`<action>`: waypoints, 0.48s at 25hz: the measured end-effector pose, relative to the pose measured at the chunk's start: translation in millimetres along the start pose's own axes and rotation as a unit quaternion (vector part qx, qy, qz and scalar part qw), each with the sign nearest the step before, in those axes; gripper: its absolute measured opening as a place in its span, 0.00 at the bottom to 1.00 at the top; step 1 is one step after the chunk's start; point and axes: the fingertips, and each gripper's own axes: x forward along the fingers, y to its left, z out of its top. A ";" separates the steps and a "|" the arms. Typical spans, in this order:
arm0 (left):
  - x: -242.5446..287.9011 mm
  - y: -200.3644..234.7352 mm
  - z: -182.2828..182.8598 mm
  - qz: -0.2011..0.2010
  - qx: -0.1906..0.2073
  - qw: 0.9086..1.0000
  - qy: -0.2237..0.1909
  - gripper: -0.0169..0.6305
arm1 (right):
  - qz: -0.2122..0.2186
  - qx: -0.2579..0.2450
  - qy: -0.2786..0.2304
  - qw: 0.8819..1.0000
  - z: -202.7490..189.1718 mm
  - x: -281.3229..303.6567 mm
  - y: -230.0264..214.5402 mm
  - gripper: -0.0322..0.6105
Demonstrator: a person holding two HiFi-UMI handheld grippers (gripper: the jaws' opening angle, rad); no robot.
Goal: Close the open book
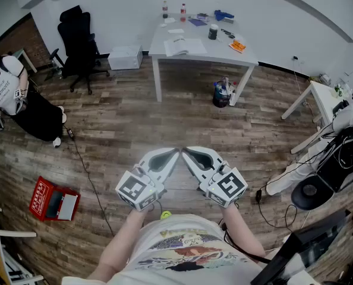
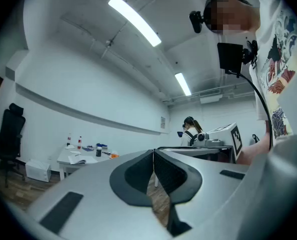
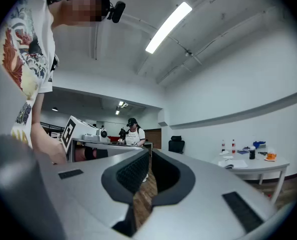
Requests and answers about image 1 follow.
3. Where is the black office chair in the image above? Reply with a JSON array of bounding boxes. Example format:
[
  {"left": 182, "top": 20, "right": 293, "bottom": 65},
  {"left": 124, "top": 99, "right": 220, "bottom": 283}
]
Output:
[{"left": 48, "top": 5, "right": 111, "bottom": 96}]

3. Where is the white box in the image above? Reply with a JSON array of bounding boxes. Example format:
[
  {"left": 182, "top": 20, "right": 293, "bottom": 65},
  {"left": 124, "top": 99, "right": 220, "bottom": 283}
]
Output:
[{"left": 107, "top": 45, "right": 144, "bottom": 71}]

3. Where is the small cardboard box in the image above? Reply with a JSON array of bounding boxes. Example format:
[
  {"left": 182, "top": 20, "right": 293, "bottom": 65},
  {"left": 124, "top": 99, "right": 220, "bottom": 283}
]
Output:
[{"left": 308, "top": 73, "right": 332, "bottom": 86}]

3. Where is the person's left forearm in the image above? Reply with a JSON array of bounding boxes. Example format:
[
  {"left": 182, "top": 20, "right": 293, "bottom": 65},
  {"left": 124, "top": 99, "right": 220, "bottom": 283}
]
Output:
[{"left": 86, "top": 208, "right": 150, "bottom": 281}]

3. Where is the blue cloth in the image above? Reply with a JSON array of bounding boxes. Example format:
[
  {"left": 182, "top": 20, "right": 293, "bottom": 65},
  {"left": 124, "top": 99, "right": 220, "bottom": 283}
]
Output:
[{"left": 214, "top": 9, "right": 235, "bottom": 22}]

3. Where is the orange packet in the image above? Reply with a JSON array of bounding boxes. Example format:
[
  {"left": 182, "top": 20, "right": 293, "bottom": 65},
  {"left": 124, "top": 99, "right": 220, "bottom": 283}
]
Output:
[{"left": 228, "top": 39, "right": 247, "bottom": 54}]

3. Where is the black jar with white lid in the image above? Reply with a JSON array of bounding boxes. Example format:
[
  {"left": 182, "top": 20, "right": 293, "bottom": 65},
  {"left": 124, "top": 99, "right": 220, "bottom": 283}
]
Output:
[{"left": 207, "top": 24, "right": 219, "bottom": 41}]

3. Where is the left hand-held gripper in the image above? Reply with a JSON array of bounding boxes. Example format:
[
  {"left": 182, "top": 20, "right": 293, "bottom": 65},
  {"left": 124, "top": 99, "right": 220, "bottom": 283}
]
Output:
[{"left": 115, "top": 148, "right": 181, "bottom": 212}]

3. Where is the white table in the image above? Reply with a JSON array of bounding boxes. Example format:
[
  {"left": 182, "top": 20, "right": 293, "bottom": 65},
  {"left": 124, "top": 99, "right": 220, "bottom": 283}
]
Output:
[{"left": 148, "top": 12, "right": 260, "bottom": 103}]

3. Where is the white cable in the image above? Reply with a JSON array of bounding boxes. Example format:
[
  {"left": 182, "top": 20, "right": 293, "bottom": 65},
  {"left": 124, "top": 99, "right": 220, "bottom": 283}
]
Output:
[{"left": 293, "top": 59, "right": 311, "bottom": 106}]

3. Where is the black round stool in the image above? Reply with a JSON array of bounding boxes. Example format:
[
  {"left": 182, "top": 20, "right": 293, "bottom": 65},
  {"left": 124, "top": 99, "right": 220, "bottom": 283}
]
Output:
[{"left": 291, "top": 175, "right": 335, "bottom": 212}]

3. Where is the black waste bin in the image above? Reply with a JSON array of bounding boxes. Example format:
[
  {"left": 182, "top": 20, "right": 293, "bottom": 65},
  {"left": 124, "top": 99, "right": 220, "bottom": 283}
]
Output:
[{"left": 212, "top": 75, "right": 239, "bottom": 109}]

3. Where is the small white desk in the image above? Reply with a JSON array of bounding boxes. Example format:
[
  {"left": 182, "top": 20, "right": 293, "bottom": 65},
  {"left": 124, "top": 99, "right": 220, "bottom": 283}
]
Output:
[{"left": 280, "top": 80, "right": 353, "bottom": 155}]

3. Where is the person's right forearm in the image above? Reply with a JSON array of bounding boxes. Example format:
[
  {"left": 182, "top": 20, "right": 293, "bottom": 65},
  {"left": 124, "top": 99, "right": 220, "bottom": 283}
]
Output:
[{"left": 222, "top": 202, "right": 266, "bottom": 259}]

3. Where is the white rack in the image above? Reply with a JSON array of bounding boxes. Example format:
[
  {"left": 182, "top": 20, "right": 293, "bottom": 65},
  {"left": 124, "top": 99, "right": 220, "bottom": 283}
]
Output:
[{"left": 0, "top": 203, "right": 45, "bottom": 285}]

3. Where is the person's white printed T-shirt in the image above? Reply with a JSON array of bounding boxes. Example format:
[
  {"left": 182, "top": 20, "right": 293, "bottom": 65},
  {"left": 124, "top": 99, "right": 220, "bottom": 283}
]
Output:
[{"left": 62, "top": 213, "right": 317, "bottom": 285}]

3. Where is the black floor cable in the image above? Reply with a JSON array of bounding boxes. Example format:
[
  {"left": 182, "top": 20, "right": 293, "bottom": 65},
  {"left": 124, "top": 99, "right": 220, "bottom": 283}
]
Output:
[{"left": 62, "top": 125, "right": 115, "bottom": 238}]

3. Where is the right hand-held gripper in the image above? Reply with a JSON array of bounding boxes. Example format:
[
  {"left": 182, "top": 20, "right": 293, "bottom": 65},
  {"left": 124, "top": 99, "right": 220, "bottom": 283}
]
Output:
[{"left": 181, "top": 146, "right": 248, "bottom": 209}]

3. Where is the red box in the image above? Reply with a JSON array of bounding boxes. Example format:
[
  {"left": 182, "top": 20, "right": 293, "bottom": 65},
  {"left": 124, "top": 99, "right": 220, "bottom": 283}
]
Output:
[{"left": 29, "top": 175, "right": 81, "bottom": 222}]

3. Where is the light teal desk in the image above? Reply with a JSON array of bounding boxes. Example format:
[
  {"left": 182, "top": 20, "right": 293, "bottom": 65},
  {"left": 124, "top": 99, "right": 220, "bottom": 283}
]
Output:
[{"left": 12, "top": 48, "right": 39, "bottom": 74}]

